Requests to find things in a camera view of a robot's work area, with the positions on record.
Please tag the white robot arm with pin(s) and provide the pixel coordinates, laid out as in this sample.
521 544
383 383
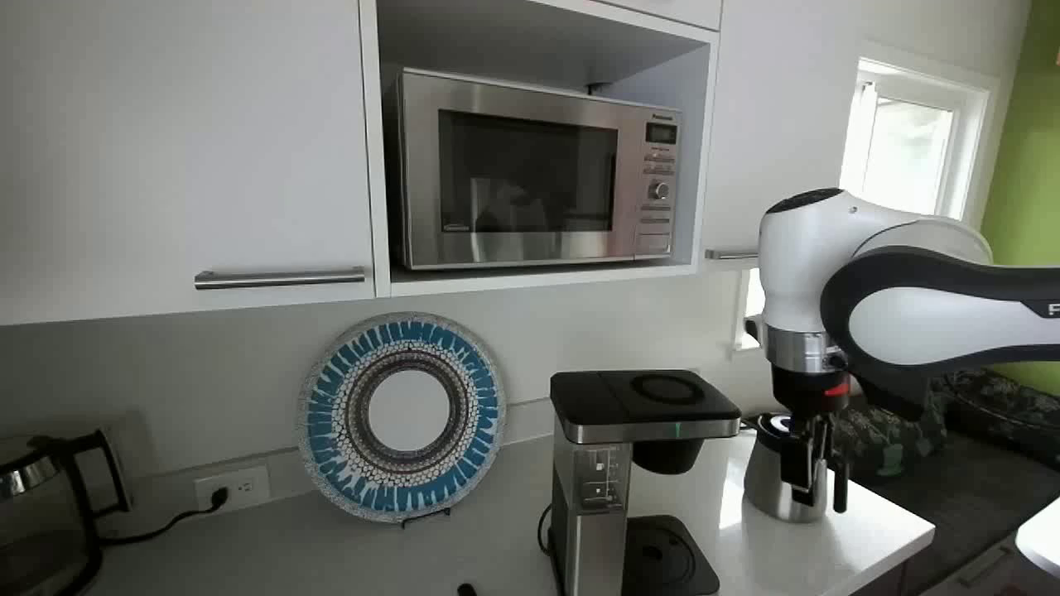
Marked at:
859 291

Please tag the white wall cabinet door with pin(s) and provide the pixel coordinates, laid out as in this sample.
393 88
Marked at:
149 141

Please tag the white right cabinet door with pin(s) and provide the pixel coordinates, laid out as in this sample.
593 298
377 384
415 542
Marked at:
778 111

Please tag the white wall power outlet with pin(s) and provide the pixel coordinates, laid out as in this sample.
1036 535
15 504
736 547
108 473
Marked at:
246 486

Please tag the black silver coffee machine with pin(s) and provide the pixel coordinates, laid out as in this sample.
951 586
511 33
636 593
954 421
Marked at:
611 424

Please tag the white framed window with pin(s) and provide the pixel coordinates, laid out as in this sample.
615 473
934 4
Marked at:
914 138

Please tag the blue white decorative plate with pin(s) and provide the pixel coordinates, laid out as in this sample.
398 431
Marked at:
403 418

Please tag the stainless steel microwave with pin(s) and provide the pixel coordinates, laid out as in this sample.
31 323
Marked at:
526 176

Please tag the silver cabinet handle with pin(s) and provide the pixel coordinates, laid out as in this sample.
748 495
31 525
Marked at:
275 278

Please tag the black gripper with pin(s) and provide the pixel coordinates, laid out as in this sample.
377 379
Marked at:
808 401

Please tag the stainless steel kettle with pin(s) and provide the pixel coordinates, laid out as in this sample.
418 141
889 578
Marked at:
770 495

